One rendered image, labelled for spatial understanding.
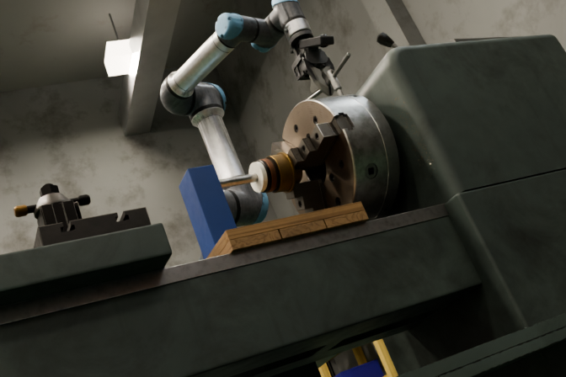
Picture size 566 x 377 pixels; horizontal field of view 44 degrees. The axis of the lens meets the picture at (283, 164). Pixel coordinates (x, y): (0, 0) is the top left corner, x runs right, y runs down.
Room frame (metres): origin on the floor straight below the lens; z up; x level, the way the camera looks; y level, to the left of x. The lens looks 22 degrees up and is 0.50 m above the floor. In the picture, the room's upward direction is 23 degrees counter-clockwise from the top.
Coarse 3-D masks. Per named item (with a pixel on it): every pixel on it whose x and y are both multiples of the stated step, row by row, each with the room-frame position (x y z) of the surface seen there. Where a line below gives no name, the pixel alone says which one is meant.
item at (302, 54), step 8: (304, 32) 1.73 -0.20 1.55; (296, 40) 1.75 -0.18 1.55; (296, 48) 1.77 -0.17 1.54; (304, 48) 1.74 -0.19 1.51; (312, 48) 1.74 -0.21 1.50; (296, 56) 1.78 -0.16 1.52; (304, 56) 1.73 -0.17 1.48; (312, 56) 1.73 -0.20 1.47; (320, 56) 1.75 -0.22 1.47; (296, 64) 1.76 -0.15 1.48; (312, 64) 1.74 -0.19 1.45; (320, 64) 1.75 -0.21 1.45; (296, 72) 1.78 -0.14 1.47; (304, 72) 1.76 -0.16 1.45
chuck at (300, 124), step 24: (336, 96) 1.48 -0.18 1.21; (288, 120) 1.54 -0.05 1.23; (312, 120) 1.47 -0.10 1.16; (360, 120) 1.42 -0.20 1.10; (336, 144) 1.43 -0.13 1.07; (360, 144) 1.41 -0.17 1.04; (336, 168) 1.46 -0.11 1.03; (360, 168) 1.42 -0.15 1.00; (384, 168) 1.46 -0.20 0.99; (336, 192) 1.49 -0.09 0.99; (360, 192) 1.45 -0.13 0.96; (384, 192) 1.49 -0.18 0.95
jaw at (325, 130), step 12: (336, 120) 1.40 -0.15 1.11; (312, 132) 1.41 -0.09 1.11; (324, 132) 1.39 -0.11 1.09; (336, 132) 1.41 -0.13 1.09; (300, 144) 1.43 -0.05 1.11; (312, 144) 1.43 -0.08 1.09; (324, 144) 1.42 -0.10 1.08; (300, 156) 1.44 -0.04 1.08; (312, 156) 1.44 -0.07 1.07; (324, 156) 1.46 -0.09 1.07; (300, 168) 1.46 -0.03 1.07
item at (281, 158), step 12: (276, 156) 1.44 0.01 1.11; (288, 156) 1.44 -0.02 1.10; (276, 168) 1.43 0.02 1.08; (288, 168) 1.44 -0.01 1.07; (276, 180) 1.44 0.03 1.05; (288, 180) 1.45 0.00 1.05; (300, 180) 1.49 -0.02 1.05; (264, 192) 1.46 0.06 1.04; (276, 192) 1.47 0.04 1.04; (288, 192) 1.49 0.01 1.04
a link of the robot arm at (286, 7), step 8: (272, 0) 1.75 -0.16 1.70; (280, 0) 1.73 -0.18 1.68; (288, 0) 1.73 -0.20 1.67; (296, 0) 1.75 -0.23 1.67; (280, 8) 1.73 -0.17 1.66; (288, 8) 1.73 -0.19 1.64; (296, 8) 1.73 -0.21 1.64; (272, 16) 1.76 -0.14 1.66; (280, 16) 1.74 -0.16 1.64; (288, 16) 1.73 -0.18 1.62; (296, 16) 1.73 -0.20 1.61; (304, 16) 1.75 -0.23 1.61; (280, 24) 1.76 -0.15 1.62
